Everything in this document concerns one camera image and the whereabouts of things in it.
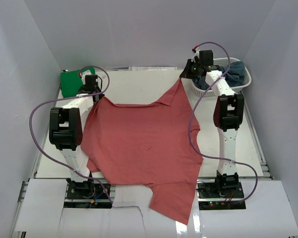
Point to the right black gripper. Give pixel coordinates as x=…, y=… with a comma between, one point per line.
x=186, y=73

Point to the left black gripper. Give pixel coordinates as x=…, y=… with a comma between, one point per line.
x=100, y=95

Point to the red t shirt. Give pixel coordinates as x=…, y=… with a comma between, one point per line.
x=153, y=145

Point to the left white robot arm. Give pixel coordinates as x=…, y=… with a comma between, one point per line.
x=66, y=133

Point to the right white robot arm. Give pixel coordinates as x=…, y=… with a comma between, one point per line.
x=227, y=117

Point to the folded green t shirt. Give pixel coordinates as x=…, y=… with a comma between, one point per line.
x=70, y=83

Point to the blue t shirt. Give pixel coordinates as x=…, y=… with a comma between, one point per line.
x=234, y=77

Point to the white plastic basket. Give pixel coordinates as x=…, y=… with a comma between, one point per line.
x=198, y=92

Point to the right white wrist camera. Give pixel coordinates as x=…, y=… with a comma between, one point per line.
x=196, y=56

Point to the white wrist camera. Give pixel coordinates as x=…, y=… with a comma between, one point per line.
x=196, y=56
x=86, y=71

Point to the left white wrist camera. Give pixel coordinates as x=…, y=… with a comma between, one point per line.
x=86, y=71

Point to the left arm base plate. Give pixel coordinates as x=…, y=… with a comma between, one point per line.
x=87, y=195

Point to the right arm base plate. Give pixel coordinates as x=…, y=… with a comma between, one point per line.
x=209, y=199

